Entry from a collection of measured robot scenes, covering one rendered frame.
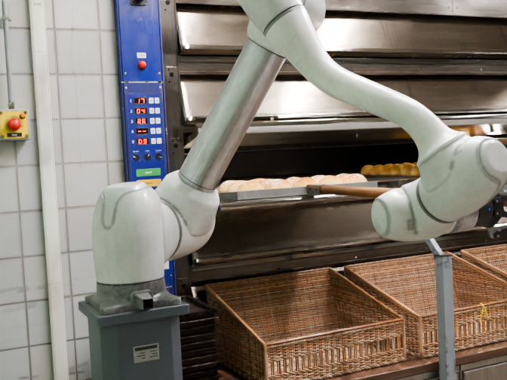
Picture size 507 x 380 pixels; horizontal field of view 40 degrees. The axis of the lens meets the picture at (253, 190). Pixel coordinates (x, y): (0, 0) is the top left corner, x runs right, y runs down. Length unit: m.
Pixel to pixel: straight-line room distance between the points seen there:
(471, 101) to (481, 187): 2.11
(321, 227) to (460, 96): 0.91
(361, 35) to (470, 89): 0.62
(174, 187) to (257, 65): 0.35
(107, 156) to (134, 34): 0.44
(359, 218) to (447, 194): 1.73
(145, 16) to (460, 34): 1.46
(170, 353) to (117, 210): 0.34
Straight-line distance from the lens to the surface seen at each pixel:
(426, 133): 1.26
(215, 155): 1.67
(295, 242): 2.78
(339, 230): 2.89
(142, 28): 2.57
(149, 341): 1.58
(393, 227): 1.31
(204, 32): 2.67
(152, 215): 1.57
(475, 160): 1.20
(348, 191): 2.17
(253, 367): 2.34
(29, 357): 2.55
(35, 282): 2.50
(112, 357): 1.58
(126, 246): 1.55
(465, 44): 3.32
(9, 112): 2.40
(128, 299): 1.56
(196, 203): 1.68
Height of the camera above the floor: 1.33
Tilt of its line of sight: 3 degrees down
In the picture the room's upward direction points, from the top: 3 degrees counter-clockwise
